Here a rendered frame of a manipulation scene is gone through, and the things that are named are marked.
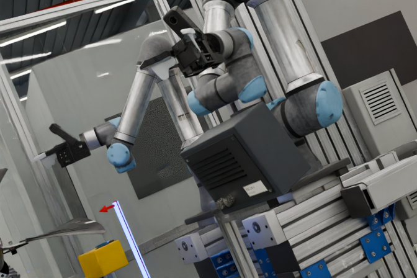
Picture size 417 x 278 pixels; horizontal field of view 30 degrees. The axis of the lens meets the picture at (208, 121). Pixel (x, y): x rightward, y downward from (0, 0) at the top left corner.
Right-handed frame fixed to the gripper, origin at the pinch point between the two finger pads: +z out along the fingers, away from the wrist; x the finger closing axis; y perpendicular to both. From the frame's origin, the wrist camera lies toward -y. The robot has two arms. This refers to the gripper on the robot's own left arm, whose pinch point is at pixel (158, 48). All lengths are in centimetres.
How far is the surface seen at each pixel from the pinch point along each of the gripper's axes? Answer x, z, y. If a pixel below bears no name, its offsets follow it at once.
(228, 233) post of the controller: 21, -16, 43
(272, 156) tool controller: -7.7, -6.3, 33.8
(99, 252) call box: 90, -42, 28
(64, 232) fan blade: 70, -14, 20
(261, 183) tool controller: -2.7, -4.7, 37.6
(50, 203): 129, -69, -1
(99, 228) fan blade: 65, -22, 23
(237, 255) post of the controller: 22, -16, 49
